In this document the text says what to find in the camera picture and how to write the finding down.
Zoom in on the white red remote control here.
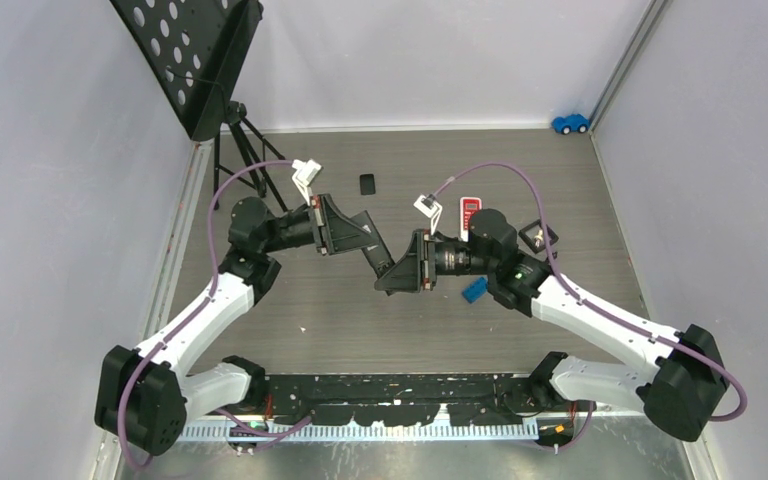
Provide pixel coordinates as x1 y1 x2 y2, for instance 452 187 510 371
459 196 482 241

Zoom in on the purple cable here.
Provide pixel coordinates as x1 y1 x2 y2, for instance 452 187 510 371
431 162 750 423
116 159 296 473

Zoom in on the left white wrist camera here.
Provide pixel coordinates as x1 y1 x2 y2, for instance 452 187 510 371
291 159 322 206

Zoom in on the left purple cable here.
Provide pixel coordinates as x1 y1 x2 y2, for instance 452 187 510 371
116 159 296 473

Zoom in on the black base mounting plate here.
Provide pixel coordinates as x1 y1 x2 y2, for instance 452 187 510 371
228 372 597 429

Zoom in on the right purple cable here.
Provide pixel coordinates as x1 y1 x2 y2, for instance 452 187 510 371
431 162 750 423

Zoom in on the small black square frame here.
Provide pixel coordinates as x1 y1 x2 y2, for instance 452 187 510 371
518 220 559 254

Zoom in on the black battery cover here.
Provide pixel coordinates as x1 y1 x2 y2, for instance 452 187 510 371
359 173 377 196

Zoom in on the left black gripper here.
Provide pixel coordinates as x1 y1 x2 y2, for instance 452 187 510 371
261 194 378 255

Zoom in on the blue toy car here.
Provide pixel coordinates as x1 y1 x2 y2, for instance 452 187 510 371
551 114 590 135

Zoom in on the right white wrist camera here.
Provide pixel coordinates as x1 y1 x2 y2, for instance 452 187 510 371
413 194 443 235

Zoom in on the black perforated music stand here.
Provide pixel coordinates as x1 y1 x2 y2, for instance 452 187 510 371
109 0 289 213

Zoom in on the black remote control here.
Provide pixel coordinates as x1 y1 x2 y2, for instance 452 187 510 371
351 211 395 278

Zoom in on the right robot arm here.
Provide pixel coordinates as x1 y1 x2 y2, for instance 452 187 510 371
375 209 733 442

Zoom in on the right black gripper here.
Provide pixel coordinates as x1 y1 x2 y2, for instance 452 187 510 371
376 228 496 292

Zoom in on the blue toy brick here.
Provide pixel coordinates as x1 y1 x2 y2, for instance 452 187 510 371
461 277 488 304

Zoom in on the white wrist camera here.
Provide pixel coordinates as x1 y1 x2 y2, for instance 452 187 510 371
413 194 443 235
291 159 322 206

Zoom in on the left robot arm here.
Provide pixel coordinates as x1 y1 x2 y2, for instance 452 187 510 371
94 194 380 456

